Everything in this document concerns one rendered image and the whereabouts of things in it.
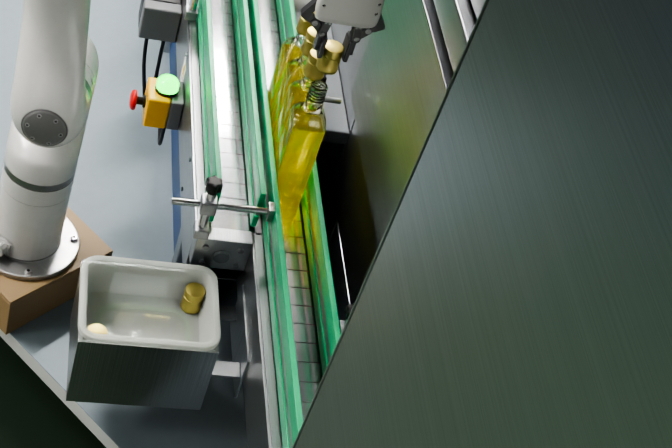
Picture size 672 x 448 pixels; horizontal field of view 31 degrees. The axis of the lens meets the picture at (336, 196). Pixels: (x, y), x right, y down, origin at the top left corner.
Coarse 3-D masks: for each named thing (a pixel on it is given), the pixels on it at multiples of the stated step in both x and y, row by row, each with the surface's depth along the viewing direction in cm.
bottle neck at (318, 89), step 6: (312, 84) 198; (318, 84) 199; (324, 84) 199; (312, 90) 198; (318, 90) 197; (324, 90) 198; (312, 96) 198; (318, 96) 198; (324, 96) 199; (306, 102) 200; (312, 102) 199; (318, 102) 199; (306, 108) 200; (312, 108) 200; (318, 108) 200
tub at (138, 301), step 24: (96, 264) 200; (120, 264) 201; (144, 264) 201; (168, 264) 203; (96, 288) 203; (120, 288) 204; (144, 288) 205; (168, 288) 206; (216, 288) 202; (96, 312) 201; (120, 312) 202; (144, 312) 203; (168, 312) 205; (216, 312) 198; (96, 336) 188; (120, 336) 190; (144, 336) 200; (168, 336) 201; (192, 336) 203; (216, 336) 195
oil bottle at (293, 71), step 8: (288, 64) 211; (296, 64) 209; (288, 72) 210; (296, 72) 208; (288, 80) 209; (280, 88) 215; (280, 96) 214; (280, 104) 213; (272, 112) 219; (280, 112) 213; (272, 120) 218; (272, 128) 217
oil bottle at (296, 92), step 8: (296, 80) 206; (288, 88) 208; (296, 88) 205; (304, 88) 204; (288, 96) 207; (296, 96) 204; (304, 96) 204; (288, 104) 206; (288, 112) 206; (280, 120) 211; (280, 128) 210; (280, 136) 210
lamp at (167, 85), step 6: (162, 78) 234; (168, 78) 234; (174, 78) 235; (156, 84) 235; (162, 84) 233; (168, 84) 234; (174, 84) 234; (156, 90) 235; (162, 90) 234; (168, 90) 234; (174, 90) 234; (162, 96) 235; (168, 96) 235; (174, 96) 236
